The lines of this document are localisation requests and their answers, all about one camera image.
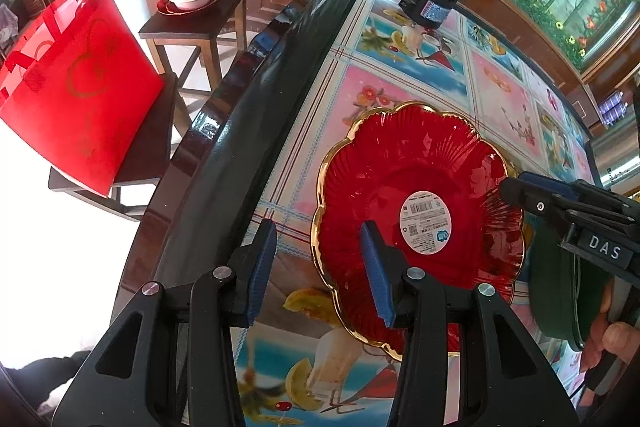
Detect printed floral tablecloth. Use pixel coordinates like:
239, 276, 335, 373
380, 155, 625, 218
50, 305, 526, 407
227, 0, 608, 427

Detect dark wooden stool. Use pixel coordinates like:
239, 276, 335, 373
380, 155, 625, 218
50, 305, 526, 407
139, 0, 252, 92
47, 72, 193, 223

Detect dark cloth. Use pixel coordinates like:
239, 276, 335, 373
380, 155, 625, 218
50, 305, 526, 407
0, 349, 96, 427

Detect person's right hand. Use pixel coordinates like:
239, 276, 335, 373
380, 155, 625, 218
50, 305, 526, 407
582, 279, 640, 370

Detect black glossy dining table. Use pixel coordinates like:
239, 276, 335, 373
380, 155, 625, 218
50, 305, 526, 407
115, 0, 608, 427

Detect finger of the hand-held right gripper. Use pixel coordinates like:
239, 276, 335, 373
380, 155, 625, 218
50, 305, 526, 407
517, 171, 640, 223
499, 177, 583, 233

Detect red gold-rimmed glass plate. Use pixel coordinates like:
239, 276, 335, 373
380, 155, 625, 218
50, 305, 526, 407
311, 101, 527, 360
156, 0, 224, 16

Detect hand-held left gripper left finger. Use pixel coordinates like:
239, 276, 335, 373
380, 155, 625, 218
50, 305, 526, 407
50, 219, 278, 427

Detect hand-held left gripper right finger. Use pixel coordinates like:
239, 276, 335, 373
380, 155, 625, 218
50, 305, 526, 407
360, 221, 581, 427

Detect dark green plate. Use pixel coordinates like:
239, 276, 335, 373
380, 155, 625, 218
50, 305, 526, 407
529, 218, 610, 353

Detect red paper gift bag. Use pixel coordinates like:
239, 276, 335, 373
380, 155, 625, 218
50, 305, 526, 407
0, 0, 166, 198

